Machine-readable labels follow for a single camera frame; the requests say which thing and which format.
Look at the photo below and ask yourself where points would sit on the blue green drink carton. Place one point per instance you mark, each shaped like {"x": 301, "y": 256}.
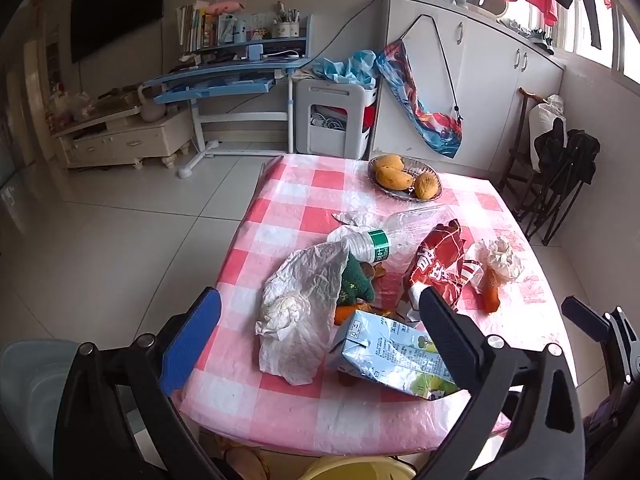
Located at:
{"x": 380, "y": 355}

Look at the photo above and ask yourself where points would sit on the clear wrapper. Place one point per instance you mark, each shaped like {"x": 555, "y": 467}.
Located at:
{"x": 357, "y": 217}

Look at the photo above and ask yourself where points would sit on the white sack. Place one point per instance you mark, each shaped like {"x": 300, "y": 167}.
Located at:
{"x": 545, "y": 117}

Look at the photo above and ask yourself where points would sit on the pale grey plastic chair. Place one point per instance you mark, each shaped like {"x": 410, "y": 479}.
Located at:
{"x": 30, "y": 390}

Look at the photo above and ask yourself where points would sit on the large white paper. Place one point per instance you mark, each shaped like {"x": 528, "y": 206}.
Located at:
{"x": 305, "y": 280}

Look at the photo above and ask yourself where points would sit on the white cabinet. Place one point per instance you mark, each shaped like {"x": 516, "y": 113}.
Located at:
{"x": 490, "y": 90}

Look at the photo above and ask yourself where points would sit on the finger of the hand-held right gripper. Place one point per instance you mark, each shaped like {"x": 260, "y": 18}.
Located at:
{"x": 580, "y": 312}

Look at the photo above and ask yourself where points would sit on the white pen holder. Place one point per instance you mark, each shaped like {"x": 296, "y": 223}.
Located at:
{"x": 286, "y": 30}

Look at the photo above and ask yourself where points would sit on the green plush toy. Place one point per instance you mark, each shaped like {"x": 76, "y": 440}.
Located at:
{"x": 352, "y": 280}

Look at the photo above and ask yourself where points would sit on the cream television stand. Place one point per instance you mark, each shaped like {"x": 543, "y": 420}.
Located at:
{"x": 125, "y": 137}

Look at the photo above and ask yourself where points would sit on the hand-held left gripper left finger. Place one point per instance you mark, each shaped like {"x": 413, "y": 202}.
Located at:
{"x": 192, "y": 340}

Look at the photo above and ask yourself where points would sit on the plastic wrap with carrot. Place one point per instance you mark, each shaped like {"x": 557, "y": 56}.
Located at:
{"x": 500, "y": 260}

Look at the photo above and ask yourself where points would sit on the woven fruit plate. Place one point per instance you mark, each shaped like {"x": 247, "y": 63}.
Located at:
{"x": 425, "y": 166}

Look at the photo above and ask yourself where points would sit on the row of books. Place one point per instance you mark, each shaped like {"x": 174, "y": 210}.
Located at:
{"x": 195, "y": 27}

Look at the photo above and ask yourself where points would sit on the yellow plastic basin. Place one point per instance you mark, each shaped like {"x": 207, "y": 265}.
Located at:
{"x": 350, "y": 470}

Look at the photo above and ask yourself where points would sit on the yellow mango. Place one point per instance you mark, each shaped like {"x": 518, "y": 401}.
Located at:
{"x": 394, "y": 178}
{"x": 426, "y": 186}
{"x": 387, "y": 161}

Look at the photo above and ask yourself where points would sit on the orange snack wrapper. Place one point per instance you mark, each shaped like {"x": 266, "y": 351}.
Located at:
{"x": 345, "y": 314}

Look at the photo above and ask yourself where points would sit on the black folding chairs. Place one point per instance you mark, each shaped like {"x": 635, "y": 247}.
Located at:
{"x": 570, "y": 160}

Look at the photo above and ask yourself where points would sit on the red snack bag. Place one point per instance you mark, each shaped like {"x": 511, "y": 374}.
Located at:
{"x": 435, "y": 265}

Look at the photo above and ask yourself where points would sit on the pink checkered tablecloth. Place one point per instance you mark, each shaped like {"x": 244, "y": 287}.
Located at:
{"x": 300, "y": 220}

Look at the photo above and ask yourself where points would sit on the orange sausage stick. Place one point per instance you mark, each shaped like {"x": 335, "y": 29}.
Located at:
{"x": 490, "y": 295}

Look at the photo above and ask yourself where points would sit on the blue plastic bag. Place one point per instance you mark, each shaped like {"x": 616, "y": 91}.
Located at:
{"x": 350, "y": 67}

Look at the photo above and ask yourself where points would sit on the blue study desk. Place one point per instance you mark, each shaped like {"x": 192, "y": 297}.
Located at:
{"x": 215, "y": 85}

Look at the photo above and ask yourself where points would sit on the cream jug vase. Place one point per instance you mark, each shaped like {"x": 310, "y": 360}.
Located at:
{"x": 150, "y": 107}

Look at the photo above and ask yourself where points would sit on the wooden folding chair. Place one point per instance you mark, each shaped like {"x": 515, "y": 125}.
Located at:
{"x": 517, "y": 150}

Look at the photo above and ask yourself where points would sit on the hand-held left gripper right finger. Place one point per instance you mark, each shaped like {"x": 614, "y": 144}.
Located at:
{"x": 445, "y": 340}

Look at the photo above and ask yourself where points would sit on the pink plush toy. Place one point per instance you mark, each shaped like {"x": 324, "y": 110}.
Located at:
{"x": 225, "y": 7}

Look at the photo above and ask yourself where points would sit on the black wall television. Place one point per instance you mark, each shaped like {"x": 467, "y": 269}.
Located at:
{"x": 115, "y": 5}

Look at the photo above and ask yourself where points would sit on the pair of dark shoes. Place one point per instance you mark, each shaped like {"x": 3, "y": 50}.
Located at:
{"x": 537, "y": 35}

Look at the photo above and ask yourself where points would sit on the clear plastic bottle green label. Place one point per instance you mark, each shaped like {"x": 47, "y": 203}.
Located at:
{"x": 380, "y": 245}

